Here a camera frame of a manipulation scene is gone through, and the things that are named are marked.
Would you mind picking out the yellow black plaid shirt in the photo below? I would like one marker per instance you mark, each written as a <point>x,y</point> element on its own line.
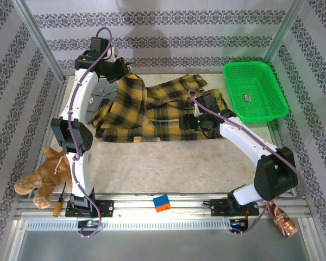
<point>157,119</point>

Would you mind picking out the green plastic basket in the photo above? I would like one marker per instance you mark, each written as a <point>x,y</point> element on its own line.
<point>260,81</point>

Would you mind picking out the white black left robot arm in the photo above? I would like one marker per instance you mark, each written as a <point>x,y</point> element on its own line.
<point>80,95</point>

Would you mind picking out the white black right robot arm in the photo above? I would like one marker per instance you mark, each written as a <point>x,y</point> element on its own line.
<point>241,136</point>

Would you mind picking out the folded grey shirt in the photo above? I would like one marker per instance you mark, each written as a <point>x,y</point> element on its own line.
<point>97,95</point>

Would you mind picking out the small label sticker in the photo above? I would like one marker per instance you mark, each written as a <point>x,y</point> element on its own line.
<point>247,98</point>

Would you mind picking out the blue orange toy block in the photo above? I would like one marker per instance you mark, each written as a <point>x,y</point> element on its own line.
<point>161,203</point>

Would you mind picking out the small electronics board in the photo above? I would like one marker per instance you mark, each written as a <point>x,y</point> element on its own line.
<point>88,223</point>
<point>237,223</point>

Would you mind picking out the brown teddy bear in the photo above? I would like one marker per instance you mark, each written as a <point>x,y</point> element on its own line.
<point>51,168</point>

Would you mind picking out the brown drink pouch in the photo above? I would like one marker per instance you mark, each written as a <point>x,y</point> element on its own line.
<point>281,217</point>

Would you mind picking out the aluminium side rail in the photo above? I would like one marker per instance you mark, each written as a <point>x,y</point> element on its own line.
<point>58,100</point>
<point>279,136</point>

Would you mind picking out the aluminium frame post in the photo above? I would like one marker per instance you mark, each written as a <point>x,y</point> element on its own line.
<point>40,40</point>
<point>282,35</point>

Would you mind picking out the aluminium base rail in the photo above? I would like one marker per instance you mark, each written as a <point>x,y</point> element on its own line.
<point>135,202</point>

